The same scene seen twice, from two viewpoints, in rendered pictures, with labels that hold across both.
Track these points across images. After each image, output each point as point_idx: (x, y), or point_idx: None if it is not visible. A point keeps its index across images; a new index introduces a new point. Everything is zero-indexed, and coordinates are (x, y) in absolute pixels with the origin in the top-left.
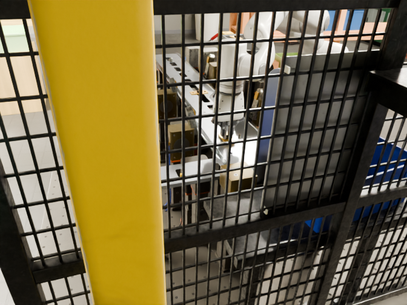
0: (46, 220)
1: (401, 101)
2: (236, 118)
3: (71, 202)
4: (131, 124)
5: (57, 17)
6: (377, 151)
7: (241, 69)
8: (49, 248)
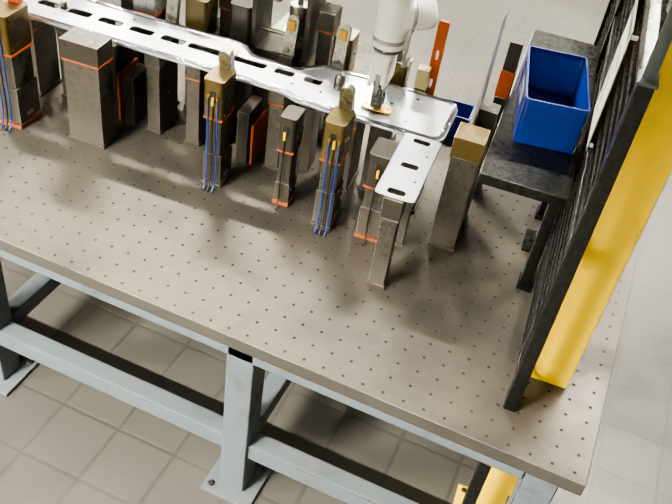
0: (231, 332)
1: None
2: (391, 77)
3: (671, 166)
4: None
5: None
6: (539, 62)
7: (422, 20)
8: (292, 348)
